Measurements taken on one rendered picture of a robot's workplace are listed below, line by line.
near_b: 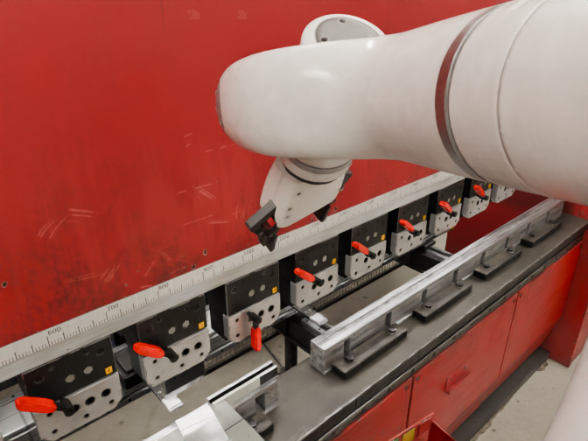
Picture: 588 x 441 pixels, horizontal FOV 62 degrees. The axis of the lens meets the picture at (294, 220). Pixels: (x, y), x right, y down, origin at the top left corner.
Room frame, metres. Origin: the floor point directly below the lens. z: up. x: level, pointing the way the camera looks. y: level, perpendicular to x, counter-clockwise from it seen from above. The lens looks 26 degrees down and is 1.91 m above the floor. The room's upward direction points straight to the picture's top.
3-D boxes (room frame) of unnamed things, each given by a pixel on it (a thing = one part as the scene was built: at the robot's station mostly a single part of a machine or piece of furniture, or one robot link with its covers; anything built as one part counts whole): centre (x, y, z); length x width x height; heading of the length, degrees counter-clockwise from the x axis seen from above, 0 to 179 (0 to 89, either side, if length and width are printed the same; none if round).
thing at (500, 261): (1.73, -0.84, 0.89); 0.30 x 0.05 x 0.03; 132
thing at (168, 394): (0.84, 0.25, 1.13); 0.10 x 0.02 x 0.10; 132
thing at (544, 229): (1.99, -1.14, 0.89); 0.30 x 0.05 x 0.03; 132
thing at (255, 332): (0.89, 0.09, 1.20); 0.04 x 0.02 x 0.10; 42
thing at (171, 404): (0.95, 0.37, 1.01); 0.26 x 0.12 x 0.05; 42
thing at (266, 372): (0.94, 0.13, 0.98); 0.20 x 0.03 x 0.03; 132
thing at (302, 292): (1.08, -0.03, 1.26); 0.15 x 0.09 x 0.17; 132
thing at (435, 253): (2.02, -0.51, 0.81); 0.64 x 0.08 x 0.14; 42
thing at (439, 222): (1.48, -0.48, 1.26); 0.15 x 0.09 x 0.17; 132
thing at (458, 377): (1.40, -0.62, 0.58); 0.15 x 0.02 x 0.07; 132
